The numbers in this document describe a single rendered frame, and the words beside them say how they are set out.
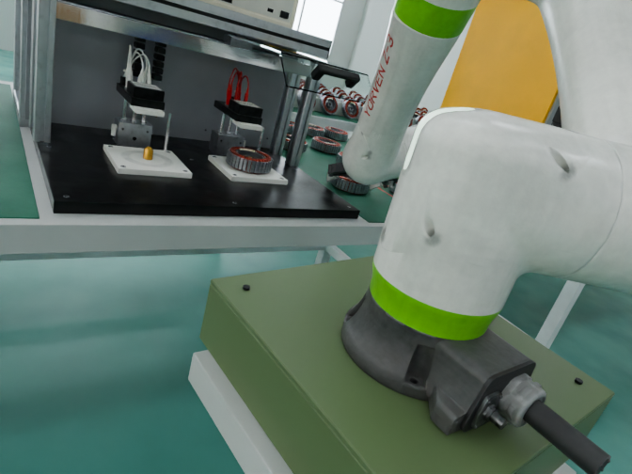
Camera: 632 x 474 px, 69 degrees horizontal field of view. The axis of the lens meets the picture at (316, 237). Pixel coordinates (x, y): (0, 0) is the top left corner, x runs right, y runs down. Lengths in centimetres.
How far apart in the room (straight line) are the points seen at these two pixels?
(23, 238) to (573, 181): 72
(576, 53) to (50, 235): 75
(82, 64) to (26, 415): 93
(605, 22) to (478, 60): 423
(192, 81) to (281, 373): 100
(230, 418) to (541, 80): 415
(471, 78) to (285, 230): 402
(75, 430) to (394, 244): 122
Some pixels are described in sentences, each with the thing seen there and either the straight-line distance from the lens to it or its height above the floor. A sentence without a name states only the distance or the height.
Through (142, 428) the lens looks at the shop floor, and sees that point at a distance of 149.
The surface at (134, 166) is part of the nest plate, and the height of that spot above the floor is 78.
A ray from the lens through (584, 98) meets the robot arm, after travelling 56.
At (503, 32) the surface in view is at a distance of 477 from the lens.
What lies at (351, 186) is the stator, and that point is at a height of 77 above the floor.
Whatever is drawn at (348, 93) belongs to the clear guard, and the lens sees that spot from 106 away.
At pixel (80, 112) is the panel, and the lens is 128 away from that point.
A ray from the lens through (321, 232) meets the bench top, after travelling 101.
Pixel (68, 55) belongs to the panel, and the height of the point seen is 93.
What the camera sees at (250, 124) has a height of 88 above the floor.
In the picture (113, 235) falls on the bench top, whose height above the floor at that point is 73.
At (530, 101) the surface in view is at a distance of 444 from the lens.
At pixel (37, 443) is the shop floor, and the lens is 148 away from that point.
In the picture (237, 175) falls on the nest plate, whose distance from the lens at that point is 108.
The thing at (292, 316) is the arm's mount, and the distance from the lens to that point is 50.
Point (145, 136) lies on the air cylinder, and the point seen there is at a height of 80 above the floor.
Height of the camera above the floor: 110
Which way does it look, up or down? 22 degrees down
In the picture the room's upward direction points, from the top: 16 degrees clockwise
